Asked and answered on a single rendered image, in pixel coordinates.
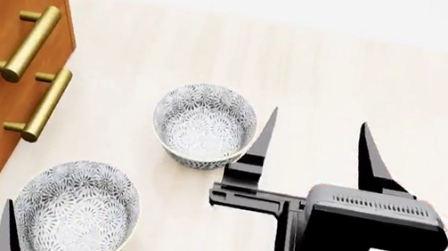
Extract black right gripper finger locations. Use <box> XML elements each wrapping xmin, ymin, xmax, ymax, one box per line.
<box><xmin>350</xmin><ymin>120</ymin><xmax>428</xmax><ymax>201</ymax></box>
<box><xmin>220</xmin><ymin>99</ymin><xmax>279</xmax><ymax>193</ymax></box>

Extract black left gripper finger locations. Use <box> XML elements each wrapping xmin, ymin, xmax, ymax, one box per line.
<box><xmin>0</xmin><ymin>197</ymin><xmax>32</xmax><ymax>251</ymax></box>

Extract floral patterned black white bowl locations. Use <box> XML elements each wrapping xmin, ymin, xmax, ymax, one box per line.
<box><xmin>5</xmin><ymin>150</ymin><xmax>149</xmax><ymax>251</ymax></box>
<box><xmin>145</xmin><ymin>75</ymin><xmax>264</xmax><ymax>178</ymax></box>

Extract dark grey wrist camera box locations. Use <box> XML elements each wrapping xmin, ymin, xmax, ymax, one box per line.
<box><xmin>299</xmin><ymin>180</ymin><xmax>448</xmax><ymax>251</ymax></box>

